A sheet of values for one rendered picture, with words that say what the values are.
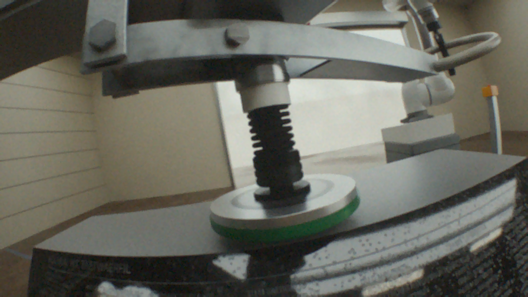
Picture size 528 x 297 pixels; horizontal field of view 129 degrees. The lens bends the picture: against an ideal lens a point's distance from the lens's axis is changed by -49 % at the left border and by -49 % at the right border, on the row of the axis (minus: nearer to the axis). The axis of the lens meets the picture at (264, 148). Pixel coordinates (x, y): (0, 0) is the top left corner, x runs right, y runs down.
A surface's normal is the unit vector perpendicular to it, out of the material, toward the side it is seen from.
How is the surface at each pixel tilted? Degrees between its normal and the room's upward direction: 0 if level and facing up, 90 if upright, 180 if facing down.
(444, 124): 90
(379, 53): 90
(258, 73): 90
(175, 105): 90
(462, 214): 45
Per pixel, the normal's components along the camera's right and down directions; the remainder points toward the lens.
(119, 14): 0.39, -0.02
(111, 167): -0.06, 0.07
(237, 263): -0.14, -0.66
